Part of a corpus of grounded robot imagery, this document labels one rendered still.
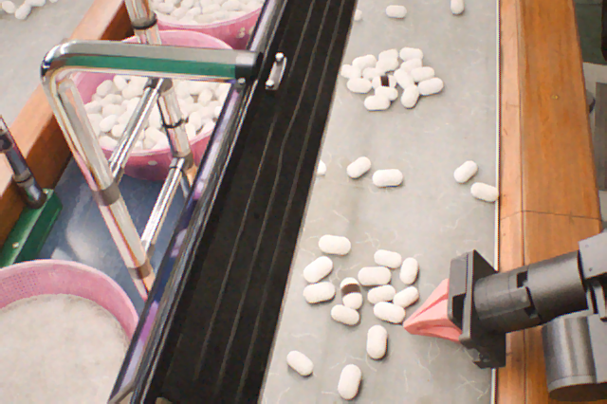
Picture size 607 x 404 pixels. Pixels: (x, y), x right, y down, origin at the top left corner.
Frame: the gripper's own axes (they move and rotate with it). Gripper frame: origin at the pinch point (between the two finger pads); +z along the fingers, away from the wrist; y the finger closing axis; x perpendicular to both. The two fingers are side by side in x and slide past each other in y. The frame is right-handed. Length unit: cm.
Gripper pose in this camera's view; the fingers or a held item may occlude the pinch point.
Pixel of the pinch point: (413, 326)
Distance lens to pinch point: 72.2
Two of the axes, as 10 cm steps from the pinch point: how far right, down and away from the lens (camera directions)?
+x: 6.7, 5.8, 4.7
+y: -1.9, 7.4, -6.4
